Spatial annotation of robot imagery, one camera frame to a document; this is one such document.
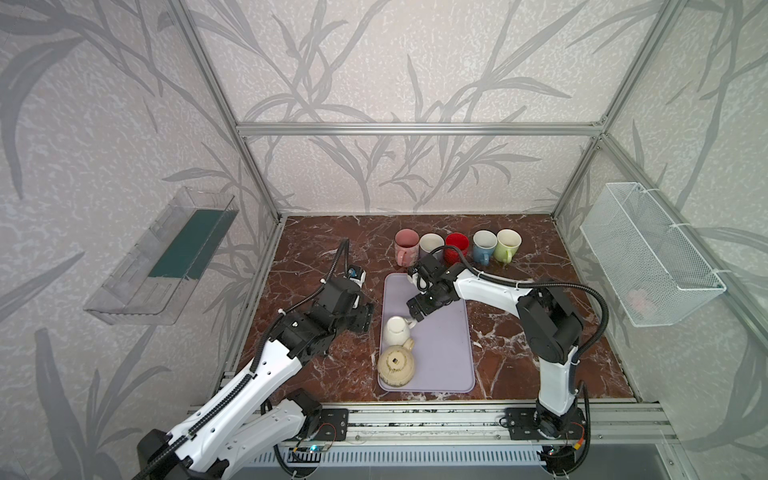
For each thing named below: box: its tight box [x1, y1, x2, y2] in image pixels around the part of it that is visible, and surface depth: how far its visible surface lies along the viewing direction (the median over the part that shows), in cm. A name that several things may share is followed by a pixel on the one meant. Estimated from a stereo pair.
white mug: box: [384, 316, 417, 346], surface depth 83 cm
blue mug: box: [472, 229, 498, 266], surface depth 102 cm
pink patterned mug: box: [394, 227, 420, 267], surface depth 100 cm
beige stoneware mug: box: [377, 338, 415, 388], surface depth 77 cm
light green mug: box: [494, 228, 522, 264], surface depth 103 cm
